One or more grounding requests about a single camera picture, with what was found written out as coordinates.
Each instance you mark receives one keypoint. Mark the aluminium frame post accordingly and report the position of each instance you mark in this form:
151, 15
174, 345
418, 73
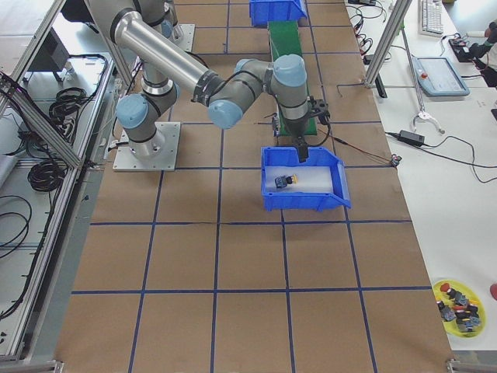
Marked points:
393, 27

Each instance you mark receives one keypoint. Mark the yellow push button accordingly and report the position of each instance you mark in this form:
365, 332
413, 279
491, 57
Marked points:
284, 181

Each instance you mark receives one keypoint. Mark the teach pendant tablet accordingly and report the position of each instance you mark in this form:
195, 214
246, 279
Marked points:
438, 77

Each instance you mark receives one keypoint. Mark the blue bin robot right side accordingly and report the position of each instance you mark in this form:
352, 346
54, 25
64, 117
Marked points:
287, 157

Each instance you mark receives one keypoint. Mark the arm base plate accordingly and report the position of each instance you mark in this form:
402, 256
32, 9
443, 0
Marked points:
159, 153
183, 36

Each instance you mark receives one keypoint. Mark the black power brick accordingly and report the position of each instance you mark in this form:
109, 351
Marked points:
411, 138

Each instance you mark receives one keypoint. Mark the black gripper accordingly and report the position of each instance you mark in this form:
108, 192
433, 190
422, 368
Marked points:
297, 128

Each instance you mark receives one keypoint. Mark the white keyboard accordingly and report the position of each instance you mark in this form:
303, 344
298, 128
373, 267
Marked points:
430, 17

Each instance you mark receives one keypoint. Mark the blue bin robot left side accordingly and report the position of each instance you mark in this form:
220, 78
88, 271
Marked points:
263, 11

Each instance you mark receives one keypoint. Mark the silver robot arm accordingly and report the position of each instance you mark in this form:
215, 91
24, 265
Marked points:
137, 26

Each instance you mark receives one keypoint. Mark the blue bin robot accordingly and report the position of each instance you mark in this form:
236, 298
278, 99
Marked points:
263, 11
287, 157

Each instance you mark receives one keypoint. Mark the white foam pad right bin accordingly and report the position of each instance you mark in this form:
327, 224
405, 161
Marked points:
313, 179

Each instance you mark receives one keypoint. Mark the yellow plate of buttons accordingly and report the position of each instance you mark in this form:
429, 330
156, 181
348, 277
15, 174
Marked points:
460, 309

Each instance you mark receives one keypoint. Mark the green conveyor belt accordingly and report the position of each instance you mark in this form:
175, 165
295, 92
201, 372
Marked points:
290, 83

